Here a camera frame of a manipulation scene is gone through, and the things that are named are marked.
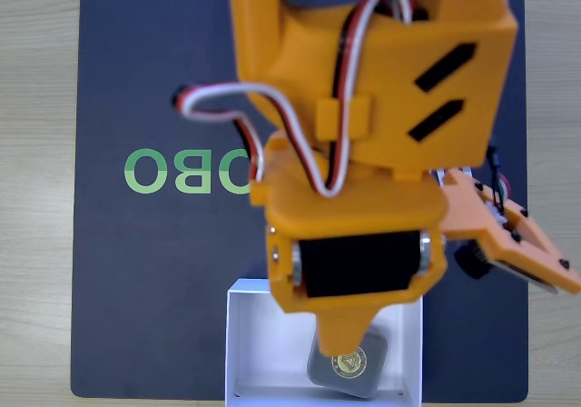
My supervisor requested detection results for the grey square case gold emblem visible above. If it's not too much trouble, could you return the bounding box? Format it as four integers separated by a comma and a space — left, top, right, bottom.
307, 324, 389, 399

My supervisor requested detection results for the white cardboard box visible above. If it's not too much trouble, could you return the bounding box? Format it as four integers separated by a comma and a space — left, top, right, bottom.
225, 278, 424, 407

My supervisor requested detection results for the dark mat WOWROBO print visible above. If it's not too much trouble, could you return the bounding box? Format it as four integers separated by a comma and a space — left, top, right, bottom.
70, 0, 530, 402

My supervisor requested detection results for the red white black servo wire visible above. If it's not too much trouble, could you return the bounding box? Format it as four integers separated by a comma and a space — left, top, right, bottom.
172, 0, 414, 199

